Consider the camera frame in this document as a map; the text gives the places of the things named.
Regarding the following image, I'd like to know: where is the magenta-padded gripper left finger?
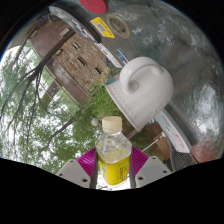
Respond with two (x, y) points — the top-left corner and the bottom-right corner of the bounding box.
(55, 147), (99, 190)

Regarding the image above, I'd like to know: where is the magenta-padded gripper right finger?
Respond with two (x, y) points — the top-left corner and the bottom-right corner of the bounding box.
(129, 146), (173, 189)

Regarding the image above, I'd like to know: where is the clear bottle with yellow label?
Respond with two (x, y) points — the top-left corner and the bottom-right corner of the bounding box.
(94, 115), (133, 186)

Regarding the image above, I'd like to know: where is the silver laptop with stickers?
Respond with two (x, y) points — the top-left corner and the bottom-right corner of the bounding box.
(153, 109), (194, 154)

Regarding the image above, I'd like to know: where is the white ceramic mug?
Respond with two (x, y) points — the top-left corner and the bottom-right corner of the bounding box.
(105, 56), (175, 133)

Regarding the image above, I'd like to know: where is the small colourful card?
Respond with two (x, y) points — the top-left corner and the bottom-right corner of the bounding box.
(114, 49), (130, 65)

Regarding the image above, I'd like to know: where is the white printed paper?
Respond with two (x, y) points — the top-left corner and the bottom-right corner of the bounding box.
(94, 42), (123, 69)

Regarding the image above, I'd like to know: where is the yellow card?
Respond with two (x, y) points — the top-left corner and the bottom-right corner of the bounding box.
(90, 16), (116, 39)

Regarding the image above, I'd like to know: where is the flat round red coaster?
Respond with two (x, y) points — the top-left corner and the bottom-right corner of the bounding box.
(78, 0), (108, 15)

